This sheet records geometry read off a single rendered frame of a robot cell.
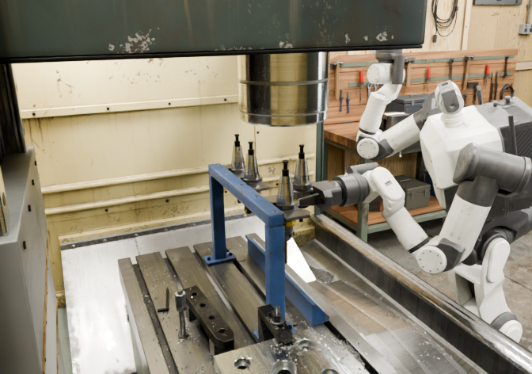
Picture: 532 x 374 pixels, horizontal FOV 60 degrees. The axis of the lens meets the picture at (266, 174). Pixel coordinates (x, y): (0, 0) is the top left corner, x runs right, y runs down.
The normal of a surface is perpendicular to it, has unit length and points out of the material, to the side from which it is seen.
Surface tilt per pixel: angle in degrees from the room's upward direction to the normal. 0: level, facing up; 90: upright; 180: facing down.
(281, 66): 90
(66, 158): 89
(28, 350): 90
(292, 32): 90
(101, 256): 24
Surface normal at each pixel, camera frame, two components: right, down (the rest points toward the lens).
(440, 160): -0.77, 0.40
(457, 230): -0.59, 0.17
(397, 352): 0.04, -0.91
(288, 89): 0.08, 0.29
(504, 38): 0.40, 0.26
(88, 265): 0.15, -0.76
